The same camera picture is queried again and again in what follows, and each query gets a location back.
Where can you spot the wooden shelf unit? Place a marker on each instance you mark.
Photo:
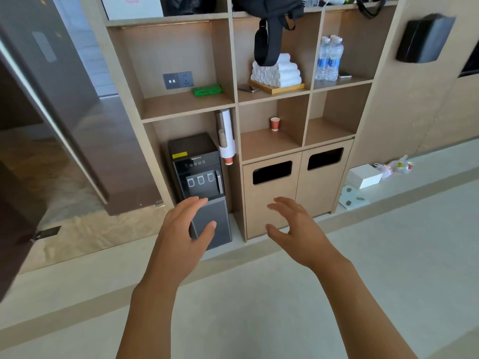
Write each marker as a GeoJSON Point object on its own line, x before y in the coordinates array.
{"type": "Point", "coordinates": [269, 145]}

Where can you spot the green packet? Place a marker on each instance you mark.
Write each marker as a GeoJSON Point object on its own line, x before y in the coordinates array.
{"type": "Point", "coordinates": [207, 90]}

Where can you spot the clear water bottle blue label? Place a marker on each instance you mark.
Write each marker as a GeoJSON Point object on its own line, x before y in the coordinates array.
{"type": "Point", "coordinates": [335, 59]}
{"type": "Point", "coordinates": [322, 59]}

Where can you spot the person's left hand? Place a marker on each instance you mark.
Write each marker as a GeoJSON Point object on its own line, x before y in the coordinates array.
{"type": "Point", "coordinates": [176, 242]}

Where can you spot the smartphone with brown back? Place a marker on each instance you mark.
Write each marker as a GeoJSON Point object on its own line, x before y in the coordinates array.
{"type": "Point", "coordinates": [248, 88]}

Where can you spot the metal floor door hinge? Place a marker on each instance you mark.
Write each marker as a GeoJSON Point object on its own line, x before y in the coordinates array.
{"type": "Point", "coordinates": [46, 233]}

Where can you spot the grey wall socket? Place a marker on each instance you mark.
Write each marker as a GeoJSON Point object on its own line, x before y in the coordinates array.
{"type": "Point", "coordinates": [178, 80]}

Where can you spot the black water dispenser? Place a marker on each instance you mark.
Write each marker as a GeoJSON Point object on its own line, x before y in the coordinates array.
{"type": "Point", "coordinates": [202, 171]}

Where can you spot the wooden cabinet door with opening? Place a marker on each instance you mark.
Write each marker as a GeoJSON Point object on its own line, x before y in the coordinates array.
{"type": "Point", "coordinates": [269, 198]}
{"type": "Point", "coordinates": [323, 183]}

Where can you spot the red paper cup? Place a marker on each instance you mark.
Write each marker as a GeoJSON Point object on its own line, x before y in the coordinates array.
{"type": "Point", "coordinates": [229, 160]}
{"type": "Point", "coordinates": [275, 124]}

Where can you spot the white plastic bag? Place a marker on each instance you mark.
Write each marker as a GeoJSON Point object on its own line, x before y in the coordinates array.
{"type": "Point", "coordinates": [384, 170]}

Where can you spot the stack of white rolled towels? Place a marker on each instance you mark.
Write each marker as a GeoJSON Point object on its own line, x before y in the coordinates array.
{"type": "Point", "coordinates": [278, 72]}

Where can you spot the white cup dispenser tube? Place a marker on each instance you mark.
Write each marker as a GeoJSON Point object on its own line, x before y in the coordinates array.
{"type": "Point", "coordinates": [225, 132]}

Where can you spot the wooden tray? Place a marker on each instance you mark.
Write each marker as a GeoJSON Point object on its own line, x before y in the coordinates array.
{"type": "Point", "coordinates": [280, 89]}

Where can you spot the clear plastic bag green contents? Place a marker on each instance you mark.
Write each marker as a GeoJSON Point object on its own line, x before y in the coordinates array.
{"type": "Point", "coordinates": [399, 165]}

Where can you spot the glass door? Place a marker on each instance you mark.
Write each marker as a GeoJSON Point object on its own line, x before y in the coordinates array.
{"type": "Point", "coordinates": [22, 175]}

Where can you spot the person's right forearm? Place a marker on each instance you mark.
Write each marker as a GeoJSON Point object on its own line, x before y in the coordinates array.
{"type": "Point", "coordinates": [359, 314]}

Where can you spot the person's right thumb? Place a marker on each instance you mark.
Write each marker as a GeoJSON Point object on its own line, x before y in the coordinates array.
{"type": "Point", "coordinates": [277, 233]}

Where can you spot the white floor scale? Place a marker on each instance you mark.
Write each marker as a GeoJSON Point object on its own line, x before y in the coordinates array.
{"type": "Point", "coordinates": [351, 198]}

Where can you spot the plain white box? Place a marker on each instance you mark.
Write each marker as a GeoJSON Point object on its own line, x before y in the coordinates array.
{"type": "Point", "coordinates": [363, 176]}

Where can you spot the person's left forearm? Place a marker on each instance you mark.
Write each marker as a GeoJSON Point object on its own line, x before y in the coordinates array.
{"type": "Point", "coordinates": [149, 321]}

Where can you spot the person's left thumb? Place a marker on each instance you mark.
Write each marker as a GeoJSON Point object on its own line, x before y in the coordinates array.
{"type": "Point", "coordinates": [206, 235]}

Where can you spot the black cloth bundle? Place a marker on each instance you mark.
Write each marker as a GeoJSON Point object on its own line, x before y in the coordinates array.
{"type": "Point", "coordinates": [189, 4]}

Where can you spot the person's right hand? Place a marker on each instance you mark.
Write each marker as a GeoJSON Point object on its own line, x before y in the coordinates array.
{"type": "Point", "coordinates": [310, 239]}

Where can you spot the black wall paper dispenser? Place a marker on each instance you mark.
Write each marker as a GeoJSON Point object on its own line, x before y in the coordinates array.
{"type": "Point", "coordinates": [423, 39]}

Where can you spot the white box with pink mark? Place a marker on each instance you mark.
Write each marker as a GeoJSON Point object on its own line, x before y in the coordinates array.
{"type": "Point", "coordinates": [131, 7]}

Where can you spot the dark smartphone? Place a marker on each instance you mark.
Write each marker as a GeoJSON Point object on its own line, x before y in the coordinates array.
{"type": "Point", "coordinates": [344, 75]}

